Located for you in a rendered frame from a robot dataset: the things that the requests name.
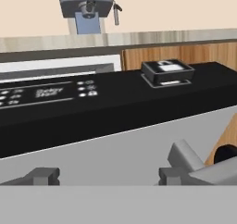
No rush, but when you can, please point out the white dishwasher tub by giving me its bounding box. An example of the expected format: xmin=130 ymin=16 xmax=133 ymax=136
xmin=0 ymin=54 xmax=122 ymax=84

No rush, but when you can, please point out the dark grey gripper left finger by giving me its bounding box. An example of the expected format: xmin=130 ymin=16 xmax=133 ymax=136
xmin=0 ymin=167 xmax=61 ymax=186

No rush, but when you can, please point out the black cupboard handle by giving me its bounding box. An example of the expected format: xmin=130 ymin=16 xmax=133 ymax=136
xmin=213 ymin=143 xmax=237 ymax=165

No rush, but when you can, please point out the black and grey dishwasher door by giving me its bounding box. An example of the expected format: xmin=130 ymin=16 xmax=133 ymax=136
xmin=0 ymin=58 xmax=237 ymax=186

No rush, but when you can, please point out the grey-blue coffee machine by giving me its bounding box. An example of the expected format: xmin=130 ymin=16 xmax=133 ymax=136
xmin=56 ymin=0 xmax=123 ymax=36

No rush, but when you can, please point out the grey dishwasher door handle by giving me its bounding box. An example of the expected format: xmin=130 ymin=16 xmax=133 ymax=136
xmin=167 ymin=139 xmax=237 ymax=186

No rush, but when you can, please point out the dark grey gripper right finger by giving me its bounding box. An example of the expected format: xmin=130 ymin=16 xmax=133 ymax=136
xmin=157 ymin=167 xmax=194 ymax=186

